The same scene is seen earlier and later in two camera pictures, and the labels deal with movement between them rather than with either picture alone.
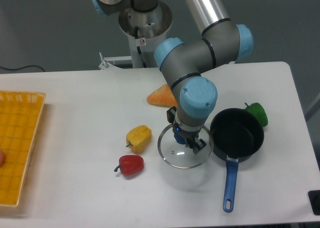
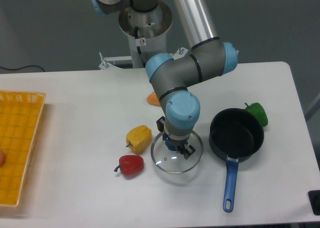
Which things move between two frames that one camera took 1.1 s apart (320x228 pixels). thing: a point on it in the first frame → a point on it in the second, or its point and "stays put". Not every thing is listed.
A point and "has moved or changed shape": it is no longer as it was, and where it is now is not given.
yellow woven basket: (19, 113) stays put
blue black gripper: (188, 137) → (175, 145)
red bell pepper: (130, 164) stays put
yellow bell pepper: (139, 137) stays put
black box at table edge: (314, 196) stays put
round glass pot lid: (179, 156) has moved or changed shape
